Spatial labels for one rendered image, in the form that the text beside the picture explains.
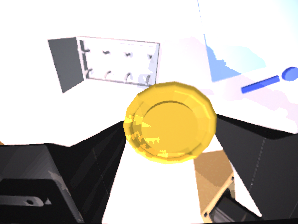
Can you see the white dish rack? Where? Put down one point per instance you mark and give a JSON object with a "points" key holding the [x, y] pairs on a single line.
{"points": [[116, 61]]}

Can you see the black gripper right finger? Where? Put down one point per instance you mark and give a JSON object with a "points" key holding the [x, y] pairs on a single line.
{"points": [[266, 160]]}

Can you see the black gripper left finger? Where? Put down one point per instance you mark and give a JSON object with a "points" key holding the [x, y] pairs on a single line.
{"points": [[85, 171]]}

